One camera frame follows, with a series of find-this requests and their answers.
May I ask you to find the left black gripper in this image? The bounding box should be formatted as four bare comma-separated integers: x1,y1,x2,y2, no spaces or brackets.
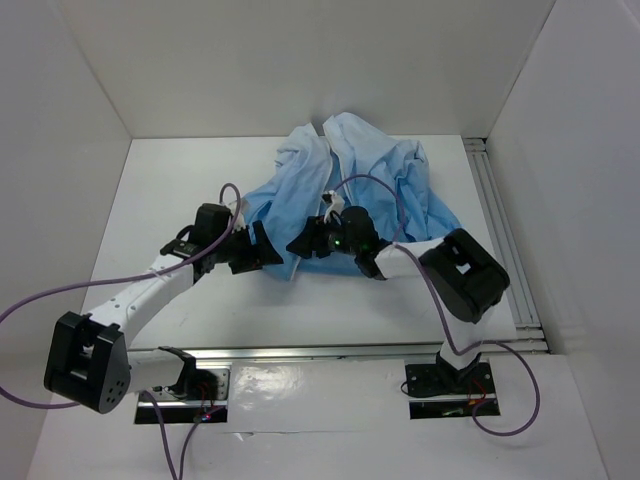
212,220,282,275

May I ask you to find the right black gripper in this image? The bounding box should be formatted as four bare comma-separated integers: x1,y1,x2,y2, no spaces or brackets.
286,213,361,259

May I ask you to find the light blue zip jacket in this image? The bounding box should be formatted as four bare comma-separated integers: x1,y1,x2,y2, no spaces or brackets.
244,113,461,281

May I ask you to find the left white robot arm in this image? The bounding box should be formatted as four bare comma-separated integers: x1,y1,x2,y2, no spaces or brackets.
44,203,283,414

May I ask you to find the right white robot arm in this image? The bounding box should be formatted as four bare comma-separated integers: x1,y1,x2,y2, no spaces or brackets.
287,206,510,392

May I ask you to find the front aluminium rail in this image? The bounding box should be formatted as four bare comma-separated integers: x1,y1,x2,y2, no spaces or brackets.
124,342,451,364

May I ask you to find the aluminium rail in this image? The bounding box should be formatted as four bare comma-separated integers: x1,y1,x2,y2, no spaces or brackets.
463,138,550,354
124,342,451,364

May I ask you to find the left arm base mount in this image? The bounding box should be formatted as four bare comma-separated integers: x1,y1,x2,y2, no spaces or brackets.
130,346,230,425

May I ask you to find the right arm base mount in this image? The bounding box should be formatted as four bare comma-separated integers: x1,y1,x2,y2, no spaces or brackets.
400,359,500,420

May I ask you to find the right side aluminium rail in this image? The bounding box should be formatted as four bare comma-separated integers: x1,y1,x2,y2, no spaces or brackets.
463,138,550,354

